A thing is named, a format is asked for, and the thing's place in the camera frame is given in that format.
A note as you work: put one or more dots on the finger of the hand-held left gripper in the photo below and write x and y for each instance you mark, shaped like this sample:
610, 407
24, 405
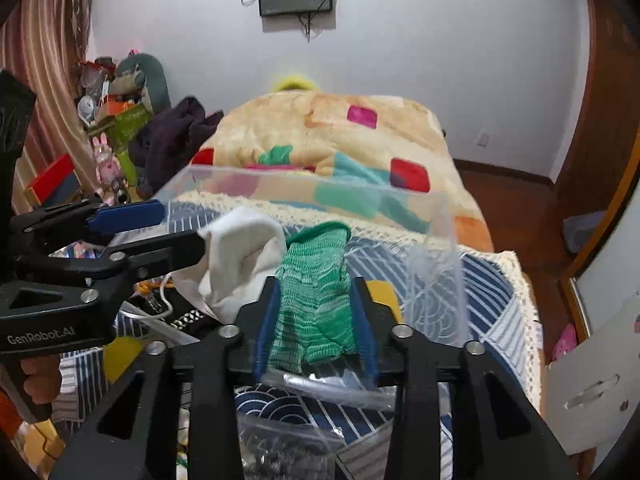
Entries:
165, 252
130, 214

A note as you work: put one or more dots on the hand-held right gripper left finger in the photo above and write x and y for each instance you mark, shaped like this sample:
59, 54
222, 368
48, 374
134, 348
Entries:
264, 342

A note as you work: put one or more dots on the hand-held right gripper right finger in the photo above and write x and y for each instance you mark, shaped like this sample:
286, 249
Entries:
366, 340

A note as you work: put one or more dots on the green knit sock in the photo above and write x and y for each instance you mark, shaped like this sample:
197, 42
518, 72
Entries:
310, 300

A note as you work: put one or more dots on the white sock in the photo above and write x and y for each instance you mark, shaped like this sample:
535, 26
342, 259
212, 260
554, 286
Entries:
235, 255

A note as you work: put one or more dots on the clear plastic storage box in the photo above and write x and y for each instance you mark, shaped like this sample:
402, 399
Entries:
430, 240

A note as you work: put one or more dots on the person's left hand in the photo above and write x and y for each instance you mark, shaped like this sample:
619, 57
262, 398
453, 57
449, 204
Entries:
42, 377

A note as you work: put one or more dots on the pink rabbit toy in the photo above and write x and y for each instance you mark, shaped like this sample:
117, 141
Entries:
106, 162

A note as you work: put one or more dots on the dark purple clothing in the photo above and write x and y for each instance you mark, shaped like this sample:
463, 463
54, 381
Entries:
170, 145

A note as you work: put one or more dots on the red box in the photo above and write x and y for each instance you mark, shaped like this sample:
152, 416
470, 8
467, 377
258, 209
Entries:
52, 180

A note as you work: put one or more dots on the green cardboard box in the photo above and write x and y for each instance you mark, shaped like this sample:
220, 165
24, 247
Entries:
127, 122

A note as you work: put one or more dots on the clear plastic bag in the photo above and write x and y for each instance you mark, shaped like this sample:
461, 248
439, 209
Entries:
285, 440

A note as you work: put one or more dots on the blue patterned bed sheet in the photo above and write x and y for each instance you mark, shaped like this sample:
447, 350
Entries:
495, 305

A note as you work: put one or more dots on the grey-green plush dinosaur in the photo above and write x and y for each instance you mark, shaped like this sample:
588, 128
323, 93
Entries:
150, 77

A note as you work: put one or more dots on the striped pink curtain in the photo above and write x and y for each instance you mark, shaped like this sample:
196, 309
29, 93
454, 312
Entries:
47, 50

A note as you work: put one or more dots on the orange printed blanket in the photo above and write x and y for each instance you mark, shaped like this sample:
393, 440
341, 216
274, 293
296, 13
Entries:
310, 120

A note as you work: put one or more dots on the yellow plush toy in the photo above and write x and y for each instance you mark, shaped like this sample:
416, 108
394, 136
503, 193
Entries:
295, 84

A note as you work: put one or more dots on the grey bag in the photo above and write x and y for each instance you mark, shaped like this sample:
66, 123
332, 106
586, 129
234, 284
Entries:
585, 232

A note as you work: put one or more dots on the wooden framed mirror door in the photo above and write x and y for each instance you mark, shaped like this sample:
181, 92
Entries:
612, 255

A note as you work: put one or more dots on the white wall socket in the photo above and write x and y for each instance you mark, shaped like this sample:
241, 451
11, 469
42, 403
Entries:
483, 140

